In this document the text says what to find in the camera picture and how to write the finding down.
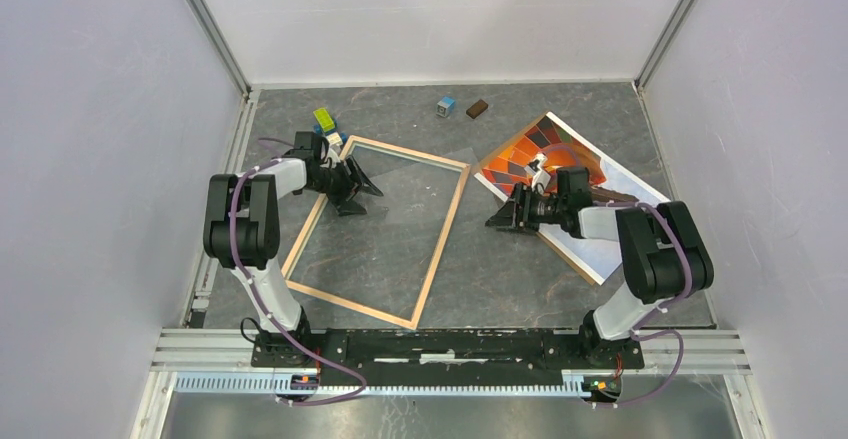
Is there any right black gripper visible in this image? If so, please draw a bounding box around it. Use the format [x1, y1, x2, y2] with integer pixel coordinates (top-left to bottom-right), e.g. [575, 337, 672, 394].
[484, 182, 565, 236]

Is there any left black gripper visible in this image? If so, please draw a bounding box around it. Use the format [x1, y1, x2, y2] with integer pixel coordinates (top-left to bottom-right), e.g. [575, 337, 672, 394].
[307, 156, 382, 217]

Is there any colourful balloon photo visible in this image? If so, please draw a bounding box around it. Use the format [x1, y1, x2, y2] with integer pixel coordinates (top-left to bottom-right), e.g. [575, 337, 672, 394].
[475, 112, 669, 285]

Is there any brown cardboard backing board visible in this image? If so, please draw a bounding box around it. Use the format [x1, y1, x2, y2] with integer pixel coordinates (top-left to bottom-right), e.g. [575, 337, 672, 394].
[537, 233, 599, 286]

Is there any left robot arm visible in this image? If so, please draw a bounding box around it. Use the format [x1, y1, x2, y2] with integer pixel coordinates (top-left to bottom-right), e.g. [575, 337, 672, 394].
[203, 131, 383, 367]

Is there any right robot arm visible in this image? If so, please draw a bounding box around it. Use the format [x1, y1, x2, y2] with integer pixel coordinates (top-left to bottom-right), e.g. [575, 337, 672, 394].
[486, 166, 714, 367]

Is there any white blue toy car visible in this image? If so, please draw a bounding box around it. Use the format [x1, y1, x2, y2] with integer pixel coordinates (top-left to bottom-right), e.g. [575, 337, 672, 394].
[325, 132, 347, 150]

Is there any green blue toy car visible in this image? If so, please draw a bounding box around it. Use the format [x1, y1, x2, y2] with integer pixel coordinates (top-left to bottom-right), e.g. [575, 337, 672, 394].
[313, 108, 337, 136]

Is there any small brown block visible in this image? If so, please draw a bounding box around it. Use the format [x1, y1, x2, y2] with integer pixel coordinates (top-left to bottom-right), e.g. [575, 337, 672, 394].
[465, 99, 489, 119]

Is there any blue white cube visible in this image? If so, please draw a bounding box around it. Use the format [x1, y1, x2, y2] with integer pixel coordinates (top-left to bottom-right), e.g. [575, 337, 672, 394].
[436, 96, 456, 118]

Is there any aluminium base profile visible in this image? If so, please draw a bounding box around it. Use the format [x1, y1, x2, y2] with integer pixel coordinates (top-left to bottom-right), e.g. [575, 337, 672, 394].
[151, 329, 752, 375]

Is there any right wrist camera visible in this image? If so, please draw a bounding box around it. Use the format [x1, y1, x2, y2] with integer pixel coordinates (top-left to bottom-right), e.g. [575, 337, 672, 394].
[524, 153, 551, 194]

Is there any light wooden picture frame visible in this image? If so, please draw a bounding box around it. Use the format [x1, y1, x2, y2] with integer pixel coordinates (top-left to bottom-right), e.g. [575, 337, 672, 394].
[282, 136, 471, 329]

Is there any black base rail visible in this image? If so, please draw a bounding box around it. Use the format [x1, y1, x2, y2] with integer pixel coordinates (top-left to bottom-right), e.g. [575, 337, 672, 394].
[248, 328, 645, 387]

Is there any left floor aluminium rail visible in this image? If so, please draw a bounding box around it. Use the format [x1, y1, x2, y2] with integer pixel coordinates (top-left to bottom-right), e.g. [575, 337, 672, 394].
[181, 88, 262, 328]

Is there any slotted cable duct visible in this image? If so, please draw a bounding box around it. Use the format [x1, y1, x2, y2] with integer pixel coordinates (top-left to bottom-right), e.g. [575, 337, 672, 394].
[173, 372, 622, 399]

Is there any left corner aluminium post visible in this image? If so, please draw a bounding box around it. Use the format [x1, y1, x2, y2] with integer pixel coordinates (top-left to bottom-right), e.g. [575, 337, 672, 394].
[186, 0, 252, 97]

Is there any corner aluminium post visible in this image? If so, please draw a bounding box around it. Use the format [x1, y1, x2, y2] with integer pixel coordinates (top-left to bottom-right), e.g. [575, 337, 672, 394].
[633, 0, 697, 94]
[186, 0, 252, 97]

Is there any right corner aluminium post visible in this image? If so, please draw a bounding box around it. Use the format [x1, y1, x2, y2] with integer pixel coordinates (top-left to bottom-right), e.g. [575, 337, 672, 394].
[633, 0, 697, 94]

